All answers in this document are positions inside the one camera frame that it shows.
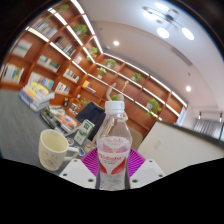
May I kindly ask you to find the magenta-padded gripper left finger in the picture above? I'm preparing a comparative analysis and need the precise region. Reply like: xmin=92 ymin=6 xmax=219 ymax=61
xmin=58 ymin=147 xmax=100 ymax=190

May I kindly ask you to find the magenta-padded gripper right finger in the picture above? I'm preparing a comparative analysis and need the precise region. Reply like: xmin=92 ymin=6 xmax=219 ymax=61
xmin=128 ymin=147 xmax=166 ymax=190

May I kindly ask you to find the clear plastic water bottle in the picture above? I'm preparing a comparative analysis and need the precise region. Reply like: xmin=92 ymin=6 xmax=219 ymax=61
xmin=95 ymin=99 xmax=132 ymax=192

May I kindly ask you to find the cream ceramic mug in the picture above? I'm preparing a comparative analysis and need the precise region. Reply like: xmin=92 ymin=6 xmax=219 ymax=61
xmin=37 ymin=129 xmax=81 ymax=172

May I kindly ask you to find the beige upholstered chair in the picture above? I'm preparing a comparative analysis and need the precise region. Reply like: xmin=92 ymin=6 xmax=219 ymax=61
xmin=128 ymin=125 xmax=144 ymax=151

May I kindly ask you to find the tall green-white carton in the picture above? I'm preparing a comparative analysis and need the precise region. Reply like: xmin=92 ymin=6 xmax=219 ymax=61
xmin=73 ymin=119 xmax=96 ymax=146

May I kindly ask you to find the pile of magazines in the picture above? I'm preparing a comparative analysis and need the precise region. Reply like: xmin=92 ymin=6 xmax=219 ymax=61
xmin=39 ymin=104 xmax=83 ymax=136

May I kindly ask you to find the chair with dark jacket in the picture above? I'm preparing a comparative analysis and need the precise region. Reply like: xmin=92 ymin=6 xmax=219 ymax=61
xmin=75 ymin=101 xmax=107 ymax=141

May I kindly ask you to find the grey curtain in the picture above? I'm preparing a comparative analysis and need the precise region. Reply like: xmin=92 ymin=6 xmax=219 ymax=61
xmin=193 ymin=119 xmax=224 ymax=140

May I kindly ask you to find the colourful book stack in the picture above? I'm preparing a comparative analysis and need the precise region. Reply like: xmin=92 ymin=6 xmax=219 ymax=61
xmin=18 ymin=81 xmax=56 ymax=113

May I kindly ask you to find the ceiling air vent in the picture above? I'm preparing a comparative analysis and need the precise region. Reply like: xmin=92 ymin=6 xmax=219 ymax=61
xmin=170 ymin=46 xmax=194 ymax=67

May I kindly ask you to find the branched ceiling lamp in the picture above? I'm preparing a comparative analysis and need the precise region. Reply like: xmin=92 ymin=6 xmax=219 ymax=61
xmin=142 ymin=2 xmax=195 ymax=42

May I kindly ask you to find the white light switch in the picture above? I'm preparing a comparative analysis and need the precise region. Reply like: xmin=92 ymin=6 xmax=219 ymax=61
xmin=153 ymin=139 xmax=163 ymax=151

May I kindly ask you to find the wooden wall shelf unit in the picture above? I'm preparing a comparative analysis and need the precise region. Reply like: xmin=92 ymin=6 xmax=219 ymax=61
xmin=0 ymin=3 xmax=188 ymax=138

